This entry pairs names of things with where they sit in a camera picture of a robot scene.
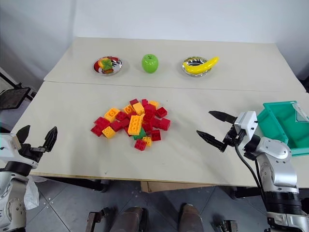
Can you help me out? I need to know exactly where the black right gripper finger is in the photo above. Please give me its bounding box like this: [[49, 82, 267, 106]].
[[209, 111, 239, 125], [196, 130, 228, 153]]

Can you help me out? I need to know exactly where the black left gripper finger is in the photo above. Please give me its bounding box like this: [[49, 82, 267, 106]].
[[16, 125, 31, 145], [42, 126, 58, 153]]

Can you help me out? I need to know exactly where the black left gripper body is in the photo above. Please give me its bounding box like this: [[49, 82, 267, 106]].
[[18, 142, 47, 168]]

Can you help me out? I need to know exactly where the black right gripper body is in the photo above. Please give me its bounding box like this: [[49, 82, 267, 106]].
[[223, 124, 244, 148]]

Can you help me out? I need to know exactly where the teal plastic bin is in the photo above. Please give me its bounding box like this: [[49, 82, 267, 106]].
[[256, 100, 309, 158]]

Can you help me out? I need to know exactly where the black mesh panel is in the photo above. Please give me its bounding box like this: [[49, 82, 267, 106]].
[[0, 86, 32, 111]]

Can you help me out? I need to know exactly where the white plastic bag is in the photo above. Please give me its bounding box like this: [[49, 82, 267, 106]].
[[24, 175, 40, 211]]

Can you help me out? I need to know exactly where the yellow toy banana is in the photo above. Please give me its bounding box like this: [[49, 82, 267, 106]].
[[183, 56, 221, 74]]

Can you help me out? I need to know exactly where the silver metal bowl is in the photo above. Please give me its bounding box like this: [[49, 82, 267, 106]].
[[92, 56, 123, 76], [181, 57, 213, 78]]

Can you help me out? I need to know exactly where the green plastic toy brick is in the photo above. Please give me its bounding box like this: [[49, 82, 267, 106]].
[[133, 128, 147, 141]]

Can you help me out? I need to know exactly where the dark rounded shape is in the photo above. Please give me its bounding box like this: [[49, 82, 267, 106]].
[[110, 205, 148, 232], [178, 203, 204, 232]]

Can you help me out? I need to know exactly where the green toy apple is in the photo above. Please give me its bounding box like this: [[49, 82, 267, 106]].
[[141, 54, 159, 73]]

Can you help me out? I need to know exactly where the orange toy fruit green leaf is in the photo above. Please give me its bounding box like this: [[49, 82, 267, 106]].
[[97, 56, 115, 74]]

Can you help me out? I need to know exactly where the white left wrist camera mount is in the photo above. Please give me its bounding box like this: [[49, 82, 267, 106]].
[[0, 133, 23, 160]]

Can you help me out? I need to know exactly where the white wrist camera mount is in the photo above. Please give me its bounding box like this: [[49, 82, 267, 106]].
[[233, 111, 259, 151], [0, 133, 23, 160]]

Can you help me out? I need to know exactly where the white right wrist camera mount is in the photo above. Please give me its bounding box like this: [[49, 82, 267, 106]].
[[233, 111, 259, 151]]

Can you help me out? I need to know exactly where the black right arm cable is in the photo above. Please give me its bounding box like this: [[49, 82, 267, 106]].
[[234, 144, 267, 203]]

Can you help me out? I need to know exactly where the black table frame bar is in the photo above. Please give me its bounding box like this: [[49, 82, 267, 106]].
[[231, 185, 263, 199], [31, 175, 110, 193]]

